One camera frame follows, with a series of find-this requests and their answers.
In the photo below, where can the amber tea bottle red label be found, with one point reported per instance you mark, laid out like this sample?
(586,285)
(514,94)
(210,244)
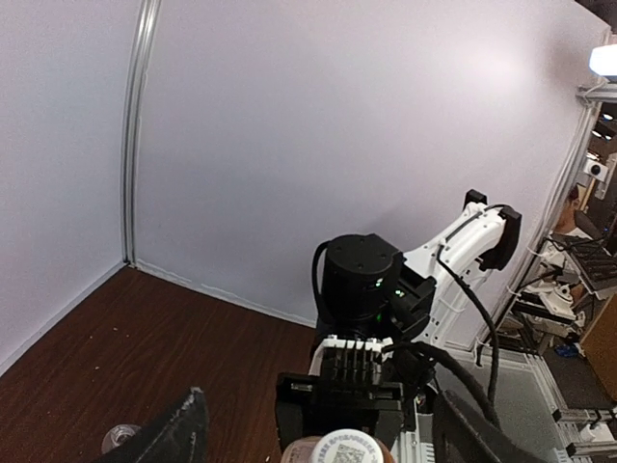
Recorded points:
(300,450)

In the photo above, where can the right aluminium frame post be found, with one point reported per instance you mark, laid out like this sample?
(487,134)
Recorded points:
(590,97)

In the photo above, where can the clear plastic bottle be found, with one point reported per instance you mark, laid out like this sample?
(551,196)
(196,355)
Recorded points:
(117,435)

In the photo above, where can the ceiling light panel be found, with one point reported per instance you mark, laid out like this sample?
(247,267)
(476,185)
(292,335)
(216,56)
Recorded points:
(603,61)

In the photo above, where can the aluminium frame post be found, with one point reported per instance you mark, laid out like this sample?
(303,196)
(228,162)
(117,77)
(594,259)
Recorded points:
(590,97)
(131,122)

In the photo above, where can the white cap of tea bottle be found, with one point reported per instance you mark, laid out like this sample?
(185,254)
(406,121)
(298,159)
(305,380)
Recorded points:
(347,446)

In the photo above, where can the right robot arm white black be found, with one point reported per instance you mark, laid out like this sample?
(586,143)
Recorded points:
(383,316)

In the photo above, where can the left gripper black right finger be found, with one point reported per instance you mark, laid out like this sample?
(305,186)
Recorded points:
(461,434)

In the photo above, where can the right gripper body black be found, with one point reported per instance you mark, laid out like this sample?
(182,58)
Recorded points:
(310,406)

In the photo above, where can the left aluminium frame post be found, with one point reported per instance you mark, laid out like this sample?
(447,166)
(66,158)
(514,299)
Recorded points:
(131,122)

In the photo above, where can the background keyboard on stand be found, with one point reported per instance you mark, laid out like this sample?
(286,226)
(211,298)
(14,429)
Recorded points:
(595,266)

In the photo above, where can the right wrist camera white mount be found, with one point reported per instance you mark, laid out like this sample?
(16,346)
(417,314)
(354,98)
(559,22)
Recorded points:
(351,362)

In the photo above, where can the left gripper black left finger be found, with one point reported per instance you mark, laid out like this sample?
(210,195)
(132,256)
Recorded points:
(179,434)

